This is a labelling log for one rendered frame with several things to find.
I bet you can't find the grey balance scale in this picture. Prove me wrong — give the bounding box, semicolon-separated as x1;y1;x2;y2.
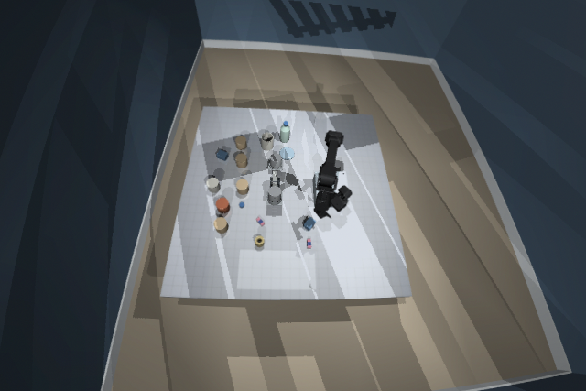
266;159;283;205

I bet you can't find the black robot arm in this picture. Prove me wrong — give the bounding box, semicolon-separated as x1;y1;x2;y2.
315;130;349;212

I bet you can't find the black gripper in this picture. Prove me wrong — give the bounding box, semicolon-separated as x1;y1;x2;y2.
313;185;352;219

